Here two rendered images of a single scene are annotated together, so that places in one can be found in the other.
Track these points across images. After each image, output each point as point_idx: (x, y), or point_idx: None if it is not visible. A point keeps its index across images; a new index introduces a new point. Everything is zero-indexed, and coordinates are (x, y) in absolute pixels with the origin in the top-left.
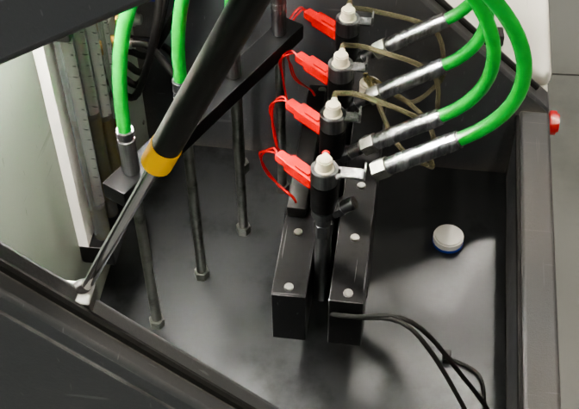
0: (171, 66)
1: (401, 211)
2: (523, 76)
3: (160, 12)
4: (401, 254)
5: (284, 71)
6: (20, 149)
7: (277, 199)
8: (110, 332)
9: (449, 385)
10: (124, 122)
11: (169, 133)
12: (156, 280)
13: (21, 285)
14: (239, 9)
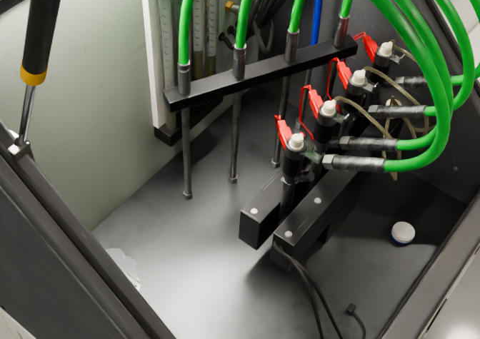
0: (260, 37)
1: (383, 200)
2: (438, 140)
3: None
4: (366, 228)
5: (336, 72)
6: (106, 46)
7: None
8: (21, 179)
9: (318, 328)
10: (182, 56)
11: (24, 54)
12: (204, 168)
13: None
14: None
